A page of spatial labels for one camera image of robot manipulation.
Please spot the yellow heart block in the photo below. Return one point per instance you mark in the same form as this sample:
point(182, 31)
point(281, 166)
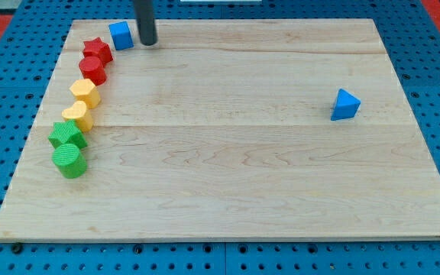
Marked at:
point(80, 113)

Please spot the red cylinder block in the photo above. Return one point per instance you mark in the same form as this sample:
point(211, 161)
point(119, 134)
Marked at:
point(92, 68)

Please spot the blue triangle block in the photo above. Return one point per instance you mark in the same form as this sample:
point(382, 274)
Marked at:
point(345, 106)

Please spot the red star block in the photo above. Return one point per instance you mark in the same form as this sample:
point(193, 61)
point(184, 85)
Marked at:
point(98, 48)

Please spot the light wooden board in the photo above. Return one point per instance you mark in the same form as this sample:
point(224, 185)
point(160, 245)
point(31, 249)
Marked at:
point(223, 132)

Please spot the green cylinder block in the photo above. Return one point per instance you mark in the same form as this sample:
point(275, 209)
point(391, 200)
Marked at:
point(69, 161)

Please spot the yellow hexagon block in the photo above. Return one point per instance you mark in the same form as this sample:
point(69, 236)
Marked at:
point(85, 90)

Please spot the green star block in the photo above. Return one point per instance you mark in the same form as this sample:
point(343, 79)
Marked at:
point(66, 132)

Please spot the blue cube block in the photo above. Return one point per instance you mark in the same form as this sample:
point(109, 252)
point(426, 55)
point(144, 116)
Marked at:
point(121, 35)

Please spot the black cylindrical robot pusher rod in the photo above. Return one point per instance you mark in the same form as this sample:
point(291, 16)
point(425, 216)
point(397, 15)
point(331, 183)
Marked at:
point(145, 20)

